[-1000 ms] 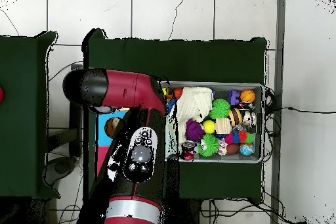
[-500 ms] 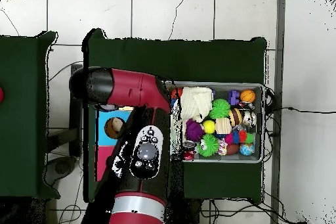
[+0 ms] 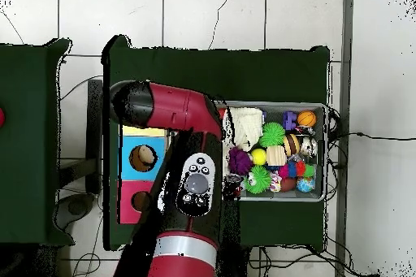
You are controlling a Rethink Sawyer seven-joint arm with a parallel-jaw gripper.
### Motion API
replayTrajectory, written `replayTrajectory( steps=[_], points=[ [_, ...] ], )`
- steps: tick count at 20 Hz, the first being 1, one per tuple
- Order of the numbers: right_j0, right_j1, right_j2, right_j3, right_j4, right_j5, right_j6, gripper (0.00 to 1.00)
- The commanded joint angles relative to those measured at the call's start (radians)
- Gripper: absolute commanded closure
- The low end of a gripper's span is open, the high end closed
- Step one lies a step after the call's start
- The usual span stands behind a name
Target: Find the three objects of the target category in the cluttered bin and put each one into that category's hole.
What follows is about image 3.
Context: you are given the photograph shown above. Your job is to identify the wooden box three holes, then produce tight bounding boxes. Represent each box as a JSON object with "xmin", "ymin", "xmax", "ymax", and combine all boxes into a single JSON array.
[{"xmin": 115, "ymin": 125, "xmax": 170, "ymax": 225}]

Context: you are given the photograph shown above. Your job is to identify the purple spiky rubber toy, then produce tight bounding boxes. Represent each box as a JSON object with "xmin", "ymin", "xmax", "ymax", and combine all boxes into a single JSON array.
[{"xmin": 227, "ymin": 146, "xmax": 254, "ymax": 175}]

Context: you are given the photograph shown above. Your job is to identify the cream waffle cloth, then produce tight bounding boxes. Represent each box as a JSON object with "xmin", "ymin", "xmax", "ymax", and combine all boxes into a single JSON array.
[{"xmin": 223, "ymin": 106, "xmax": 265, "ymax": 153}]

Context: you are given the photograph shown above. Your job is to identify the yellow ball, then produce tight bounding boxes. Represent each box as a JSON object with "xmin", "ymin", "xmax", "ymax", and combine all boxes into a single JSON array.
[{"xmin": 250, "ymin": 148, "xmax": 267, "ymax": 166}]

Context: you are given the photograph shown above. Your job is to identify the uncrushed red soda can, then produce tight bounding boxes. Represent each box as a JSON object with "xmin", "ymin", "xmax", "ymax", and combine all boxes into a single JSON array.
[{"xmin": 223, "ymin": 173, "xmax": 243, "ymax": 201}]

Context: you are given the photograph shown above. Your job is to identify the plain green puffer ball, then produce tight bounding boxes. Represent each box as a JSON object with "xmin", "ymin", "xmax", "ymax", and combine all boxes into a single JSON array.
[{"xmin": 259, "ymin": 122, "xmax": 286, "ymax": 148}]

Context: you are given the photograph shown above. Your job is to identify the green puffer toy white face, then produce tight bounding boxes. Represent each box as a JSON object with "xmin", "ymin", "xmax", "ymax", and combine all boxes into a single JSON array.
[{"xmin": 243, "ymin": 165, "xmax": 272, "ymax": 194}]

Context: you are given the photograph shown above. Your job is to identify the ridged wooden block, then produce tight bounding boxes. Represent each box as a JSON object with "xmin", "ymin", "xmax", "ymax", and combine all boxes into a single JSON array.
[{"xmin": 266, "ymin": 145, "xmax": 288, "ymax": 167}]

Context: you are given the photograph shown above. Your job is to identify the colourful patterned cloth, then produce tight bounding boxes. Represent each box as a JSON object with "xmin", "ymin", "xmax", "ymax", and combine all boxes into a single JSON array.
[{"xmin": 269, "ymin": 171, "xmax": 283, "ymax": 193}]

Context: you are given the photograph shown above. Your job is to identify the wooden toy burger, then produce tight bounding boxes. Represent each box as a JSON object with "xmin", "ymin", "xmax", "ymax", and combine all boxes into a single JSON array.
[{"xmin": 281, "ymin": 132, "xmax": 301, "ymax": 158}]

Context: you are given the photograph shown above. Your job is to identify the multicoloured fuzzy caterpillar toy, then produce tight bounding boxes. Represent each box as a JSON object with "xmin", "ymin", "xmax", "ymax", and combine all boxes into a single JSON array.
[{"xmin": 277, "ymin": 159, "xmax": 316, "ymax": 180}]

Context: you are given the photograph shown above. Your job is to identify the grey rounded floor base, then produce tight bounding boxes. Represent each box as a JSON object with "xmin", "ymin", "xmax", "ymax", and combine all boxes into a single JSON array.
[{"xmin": 53, "ymin": 192, "xmax": 97, "ymax": 231}]

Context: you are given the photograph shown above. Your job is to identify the dark green side table cloth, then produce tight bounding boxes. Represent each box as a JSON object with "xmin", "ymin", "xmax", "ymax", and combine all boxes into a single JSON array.
[{"xmin": 0, "ymin": 38, "xmax": 76, "ymax": 247}]

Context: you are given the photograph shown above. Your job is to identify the silver wire mesh bin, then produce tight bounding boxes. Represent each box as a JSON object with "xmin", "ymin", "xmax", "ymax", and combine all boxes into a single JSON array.
[{"xmin": 214, "ymin": 99, "xmax": 327, "ymax": 202}]

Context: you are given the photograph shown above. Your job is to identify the black cable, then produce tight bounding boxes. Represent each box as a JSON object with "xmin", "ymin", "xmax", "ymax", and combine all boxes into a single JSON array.
[{"xmin": 327, "ymin": 131, "xmax": 416, "ymax": 143}]

